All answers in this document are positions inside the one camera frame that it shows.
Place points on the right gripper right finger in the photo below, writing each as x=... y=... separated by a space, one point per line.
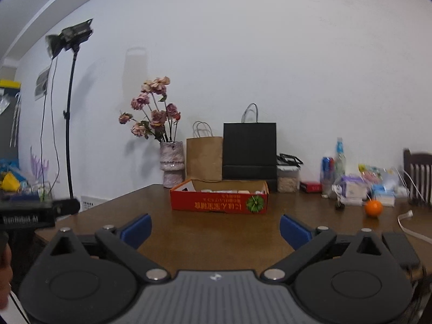
x=309 y=245

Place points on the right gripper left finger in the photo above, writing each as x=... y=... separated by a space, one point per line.
x=118 y=247

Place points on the purple mermaid tail decoration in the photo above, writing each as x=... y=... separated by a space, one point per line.
x=39 y=166

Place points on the small black object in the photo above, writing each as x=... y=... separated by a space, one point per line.
x=339 y=206

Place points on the red flat box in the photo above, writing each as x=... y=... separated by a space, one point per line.
x=310 y=187

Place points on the drinking glass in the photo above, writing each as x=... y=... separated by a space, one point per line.
x=326 y=187

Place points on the purple white tissue pack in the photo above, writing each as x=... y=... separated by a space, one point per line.
x=350 y=190

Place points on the orange fruit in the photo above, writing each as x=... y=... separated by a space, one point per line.
x=373 y=208

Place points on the blue drink can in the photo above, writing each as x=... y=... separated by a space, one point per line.
x=327 y=171

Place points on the clear container with grains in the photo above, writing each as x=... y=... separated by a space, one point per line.
x=288 y=169

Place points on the clear glass bottle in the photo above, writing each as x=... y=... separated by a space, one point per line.
x=339 y=160

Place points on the red cardboard box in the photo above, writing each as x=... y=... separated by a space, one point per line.
x=228 y=197

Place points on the black smartphone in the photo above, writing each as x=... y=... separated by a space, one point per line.
x=401 y=249

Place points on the blue tissue box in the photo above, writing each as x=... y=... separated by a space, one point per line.
x=381 y=194

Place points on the colourful snack packet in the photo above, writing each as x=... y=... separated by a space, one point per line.
x=371 y=173

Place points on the pink marbled vase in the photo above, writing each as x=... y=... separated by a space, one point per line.
x=172 y=163

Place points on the black paper bag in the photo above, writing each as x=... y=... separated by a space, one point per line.
x=249 y=149

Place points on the brown paper bag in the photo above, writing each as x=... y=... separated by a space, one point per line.
x=204 y=153

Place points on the dried pink roses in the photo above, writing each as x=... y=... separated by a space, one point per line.
x=160 y=117

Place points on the dark wooden chair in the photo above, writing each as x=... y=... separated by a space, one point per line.
x=417 y=171

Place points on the studio light on stand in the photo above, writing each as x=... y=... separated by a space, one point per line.
x=69 y=38

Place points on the wire rack with bottles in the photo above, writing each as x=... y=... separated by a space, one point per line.
x=41 y=191

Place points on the wall poster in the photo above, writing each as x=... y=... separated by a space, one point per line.
x=41 y=84

